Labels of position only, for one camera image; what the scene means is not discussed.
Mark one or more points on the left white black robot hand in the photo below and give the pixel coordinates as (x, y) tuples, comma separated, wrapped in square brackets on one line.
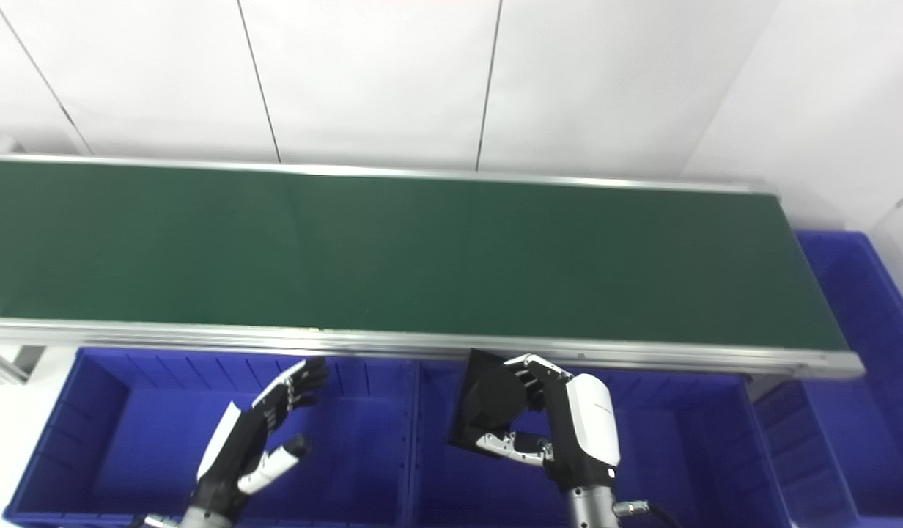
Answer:
[(235, 455)]

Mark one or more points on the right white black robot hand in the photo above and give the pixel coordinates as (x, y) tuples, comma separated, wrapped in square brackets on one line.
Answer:
[(591, 418)]

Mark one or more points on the black cylinder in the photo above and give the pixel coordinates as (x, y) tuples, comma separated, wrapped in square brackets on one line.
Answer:
[(488, 400)]

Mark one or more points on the blue plastic bin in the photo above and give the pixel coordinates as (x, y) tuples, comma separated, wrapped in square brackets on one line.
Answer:
[(144, 433), (854, 411), (686, 455)]

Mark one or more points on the green conveyor belt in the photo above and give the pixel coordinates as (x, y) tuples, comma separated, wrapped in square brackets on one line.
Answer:
[(422, 249), (275, 337)]

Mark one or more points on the aluminium conveyor support leg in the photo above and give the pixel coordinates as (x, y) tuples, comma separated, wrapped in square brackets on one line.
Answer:
[(8, 365)]

